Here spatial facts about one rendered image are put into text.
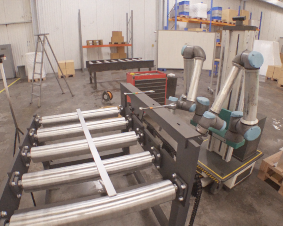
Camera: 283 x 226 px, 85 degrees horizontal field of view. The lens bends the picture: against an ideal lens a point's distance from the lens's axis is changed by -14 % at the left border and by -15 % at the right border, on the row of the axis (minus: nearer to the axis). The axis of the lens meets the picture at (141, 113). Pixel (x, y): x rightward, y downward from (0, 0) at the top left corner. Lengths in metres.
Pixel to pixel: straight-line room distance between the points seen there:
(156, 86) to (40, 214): 3.14
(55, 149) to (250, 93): 1.50
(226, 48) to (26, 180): 1.99
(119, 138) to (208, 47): 5.12
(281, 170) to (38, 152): 2.47
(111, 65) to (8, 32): 7.07
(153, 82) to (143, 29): 8.68
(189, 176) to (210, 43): 5.43
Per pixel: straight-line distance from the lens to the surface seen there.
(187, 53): 1.89
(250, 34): 1.86
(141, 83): 3.49
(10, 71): 11.25
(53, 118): 1.88
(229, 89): 1.57
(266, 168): 2.58
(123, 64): 6.49
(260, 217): 2.25
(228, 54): 2.02
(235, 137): 1.82
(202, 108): 2.03
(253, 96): 1.53
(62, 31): 11.23
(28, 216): 0.94
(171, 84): 5.06
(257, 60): 1.46
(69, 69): 9.16
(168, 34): 5.84
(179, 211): 1.13
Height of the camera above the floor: 1.59
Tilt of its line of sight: 23 degrees down
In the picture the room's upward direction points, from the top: straight up
